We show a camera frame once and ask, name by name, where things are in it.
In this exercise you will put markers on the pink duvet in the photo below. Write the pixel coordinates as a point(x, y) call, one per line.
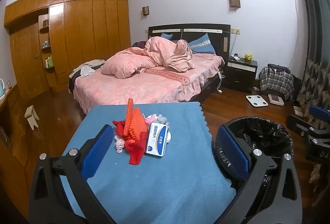
point(154, 56)

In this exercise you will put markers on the dark wooden bed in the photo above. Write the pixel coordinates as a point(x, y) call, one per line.
point(154, 84)

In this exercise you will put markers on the large blue pillow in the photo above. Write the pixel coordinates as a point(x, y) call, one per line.
point(202, 44)

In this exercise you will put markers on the wooden wardrobe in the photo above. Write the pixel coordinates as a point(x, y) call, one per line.
point(85, 33)

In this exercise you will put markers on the pile of light clothes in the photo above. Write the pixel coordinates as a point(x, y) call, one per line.
point(87, 66)

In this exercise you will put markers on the purple cloth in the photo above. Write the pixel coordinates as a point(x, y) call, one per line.
point(139, 44)

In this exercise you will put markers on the blue scalloped table cloth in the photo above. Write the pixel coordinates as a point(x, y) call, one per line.
point(167, 182)

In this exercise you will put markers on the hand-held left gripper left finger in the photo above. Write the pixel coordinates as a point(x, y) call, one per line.
point(96, 151)

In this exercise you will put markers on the black lined trash bin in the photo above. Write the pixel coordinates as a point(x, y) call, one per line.
point(257, 131)

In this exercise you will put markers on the low wooden cabinet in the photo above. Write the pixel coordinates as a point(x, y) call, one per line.
point(13, 141)

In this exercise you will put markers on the white bathroom scale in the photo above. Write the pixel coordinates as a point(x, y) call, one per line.
point(256, 101)

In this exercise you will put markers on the orange foam packing sheet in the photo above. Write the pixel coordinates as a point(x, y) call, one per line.
point(134, 123)

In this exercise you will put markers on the small wooden stool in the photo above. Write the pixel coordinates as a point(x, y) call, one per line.
point(31, 115)

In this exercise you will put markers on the red plastic bag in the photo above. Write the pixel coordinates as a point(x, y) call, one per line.
point(135, 154)

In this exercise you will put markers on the large wooden wall lamp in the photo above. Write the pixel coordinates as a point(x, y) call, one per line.
point(234, 1)

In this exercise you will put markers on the grey patterned curtain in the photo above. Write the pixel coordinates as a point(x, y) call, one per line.
point(315, 46)

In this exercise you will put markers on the white scale with red panel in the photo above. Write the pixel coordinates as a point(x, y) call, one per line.
point(275, 99)

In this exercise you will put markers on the yellow plush toy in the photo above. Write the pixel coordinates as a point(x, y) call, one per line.
point(247, 57)

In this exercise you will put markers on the wall socket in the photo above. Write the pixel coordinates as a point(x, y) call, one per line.
point(236, 31)

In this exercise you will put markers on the clear wrapper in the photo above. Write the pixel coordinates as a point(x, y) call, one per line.
point(162, 118)

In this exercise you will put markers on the small wooden wall lamp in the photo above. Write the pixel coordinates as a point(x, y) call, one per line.
point(145, 10)

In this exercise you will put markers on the dark nightstand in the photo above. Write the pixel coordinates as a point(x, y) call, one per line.
point(239, 77)

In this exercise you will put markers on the pink and white slipper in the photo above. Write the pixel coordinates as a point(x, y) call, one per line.
point(150, 120)

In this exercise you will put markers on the white power strip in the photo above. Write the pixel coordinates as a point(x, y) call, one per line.
point(220, 79)

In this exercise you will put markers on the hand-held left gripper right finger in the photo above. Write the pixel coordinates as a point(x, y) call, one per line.
point(233, 154)

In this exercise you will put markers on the plaid cloth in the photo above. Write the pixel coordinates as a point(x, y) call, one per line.
point(275, 83)

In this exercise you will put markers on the pink sock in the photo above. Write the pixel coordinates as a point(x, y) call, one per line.
point(120, 146)

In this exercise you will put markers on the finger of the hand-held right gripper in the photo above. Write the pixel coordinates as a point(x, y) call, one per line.
point(319, 112)
point(296, 124)

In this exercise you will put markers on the small blue pillow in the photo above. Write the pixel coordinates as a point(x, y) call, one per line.
point(166, 35)

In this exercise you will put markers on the white and blue carton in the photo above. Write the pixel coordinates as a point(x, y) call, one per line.
point(156, 141)

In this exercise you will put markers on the white booklet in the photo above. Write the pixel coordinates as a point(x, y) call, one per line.
point(298, 111)

